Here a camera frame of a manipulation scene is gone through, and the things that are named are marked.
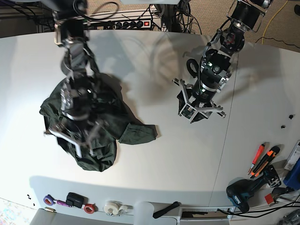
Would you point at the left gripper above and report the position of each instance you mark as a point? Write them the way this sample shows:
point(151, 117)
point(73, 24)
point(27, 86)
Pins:
point(195, 100)

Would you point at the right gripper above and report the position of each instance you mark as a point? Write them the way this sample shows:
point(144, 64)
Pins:
point(76, 117)

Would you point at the dark green t-shirt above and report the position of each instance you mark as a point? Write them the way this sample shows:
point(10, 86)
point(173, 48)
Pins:
point(124, 128)

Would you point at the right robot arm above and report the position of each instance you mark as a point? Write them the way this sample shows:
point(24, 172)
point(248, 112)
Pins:
point(71, 32)

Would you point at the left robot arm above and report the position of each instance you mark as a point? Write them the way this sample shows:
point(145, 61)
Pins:
point(227, 42)

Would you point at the purple tape roll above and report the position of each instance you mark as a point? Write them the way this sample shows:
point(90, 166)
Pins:
point(49, 200)

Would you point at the red tape roll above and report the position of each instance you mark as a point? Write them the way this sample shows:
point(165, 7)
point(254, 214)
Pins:
point(90, 208)

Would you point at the white tape roll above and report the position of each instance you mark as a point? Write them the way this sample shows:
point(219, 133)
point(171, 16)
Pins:
point(114, 208)

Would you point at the black orange utility knife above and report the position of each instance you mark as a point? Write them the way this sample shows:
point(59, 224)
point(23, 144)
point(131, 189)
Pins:
point(267, 158)

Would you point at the black marker pen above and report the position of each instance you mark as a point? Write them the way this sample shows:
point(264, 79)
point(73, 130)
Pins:
point(162, 212)

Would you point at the white power strip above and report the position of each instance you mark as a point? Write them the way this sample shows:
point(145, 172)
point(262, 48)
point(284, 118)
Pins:
point(128, 25)

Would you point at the blue box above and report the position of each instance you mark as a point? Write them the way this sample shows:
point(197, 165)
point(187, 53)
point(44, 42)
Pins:
point(292, 179)

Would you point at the black action camera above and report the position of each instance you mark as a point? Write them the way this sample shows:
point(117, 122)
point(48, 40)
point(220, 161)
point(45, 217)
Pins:
point(74, 200)

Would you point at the teal cordless drill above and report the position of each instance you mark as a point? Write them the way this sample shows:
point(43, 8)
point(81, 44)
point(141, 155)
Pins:
point(239, 192)

